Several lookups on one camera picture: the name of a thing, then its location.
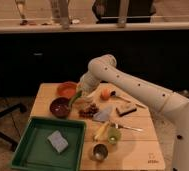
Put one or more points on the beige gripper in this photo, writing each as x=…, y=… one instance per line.
x=85, y=87

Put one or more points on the grey blue sponge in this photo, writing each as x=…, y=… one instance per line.
x=58, y=141

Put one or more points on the metal fork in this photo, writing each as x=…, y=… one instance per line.
x=119, y=126

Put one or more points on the orange fruit toy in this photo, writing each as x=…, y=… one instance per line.
x=105, y=94

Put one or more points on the light blue cloth piece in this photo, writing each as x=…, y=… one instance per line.
x=103, y=115

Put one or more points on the orange bowl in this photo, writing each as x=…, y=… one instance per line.
x=66, y=89

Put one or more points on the yellow banana toy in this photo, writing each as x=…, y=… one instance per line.
x=100, y=131

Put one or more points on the white paper cup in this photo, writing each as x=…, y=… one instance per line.
x=85, y=99

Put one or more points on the green plastic tray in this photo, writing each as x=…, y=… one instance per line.
x=36, y=153

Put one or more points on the bunch of red grapes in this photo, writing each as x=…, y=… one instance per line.
x=89, y=111

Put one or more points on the green plastic cup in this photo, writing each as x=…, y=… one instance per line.
x=113, y=136

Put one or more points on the dark red bowl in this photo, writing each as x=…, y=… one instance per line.
x=60, y=107

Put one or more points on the black headed spoon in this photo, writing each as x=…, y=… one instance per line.
x=118, y=95

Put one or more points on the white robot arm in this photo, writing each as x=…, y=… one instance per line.
x=172, y=105

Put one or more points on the small metal cup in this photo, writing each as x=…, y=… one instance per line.
x=100, y=152

